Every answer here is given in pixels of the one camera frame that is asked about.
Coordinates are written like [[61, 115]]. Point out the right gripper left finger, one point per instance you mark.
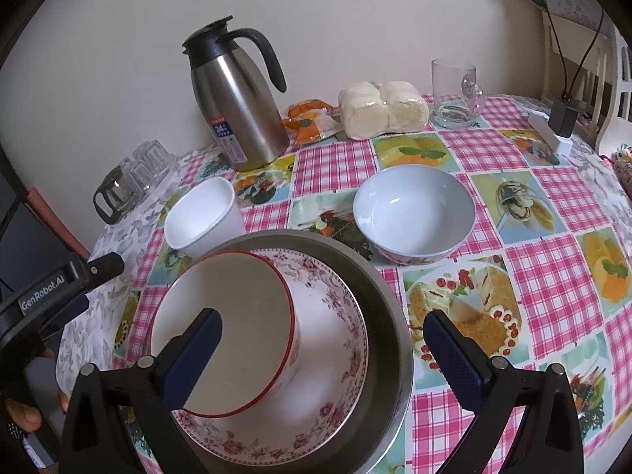
[[157, 385]]

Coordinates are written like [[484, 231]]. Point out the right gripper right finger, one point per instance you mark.
[[548, 439]]

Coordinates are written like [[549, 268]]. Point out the strawberry pattern bowl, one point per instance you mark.
[[246, 334]]

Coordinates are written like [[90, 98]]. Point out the white square bowl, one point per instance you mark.
[[204, 218]]

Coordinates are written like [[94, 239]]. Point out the floral rim round plate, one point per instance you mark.
[[324, 382]]

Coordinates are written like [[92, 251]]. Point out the light blue bowl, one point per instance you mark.
[[414, 214]]

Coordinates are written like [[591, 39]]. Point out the person's left hand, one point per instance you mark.
[[29, 419]]

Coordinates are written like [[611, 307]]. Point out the small glass cup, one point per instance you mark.
[[156, 158], [141, 176]]

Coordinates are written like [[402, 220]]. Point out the colourful snack packet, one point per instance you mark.
[[622, 165]]

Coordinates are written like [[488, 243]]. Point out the stainless steel thermos jug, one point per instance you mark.
[[232, 73]]

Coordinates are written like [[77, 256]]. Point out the black power adapter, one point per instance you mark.
[[562, 118]]

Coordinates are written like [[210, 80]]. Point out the orange snack packet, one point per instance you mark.
[[311, 121]]

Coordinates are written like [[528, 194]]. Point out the glass mug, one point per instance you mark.
[[458, 99]]

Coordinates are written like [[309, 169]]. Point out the bag of steamed buns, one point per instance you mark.
[[369, 110]]

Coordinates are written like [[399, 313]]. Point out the glass teapot black handle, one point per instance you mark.
[[117, 195]]

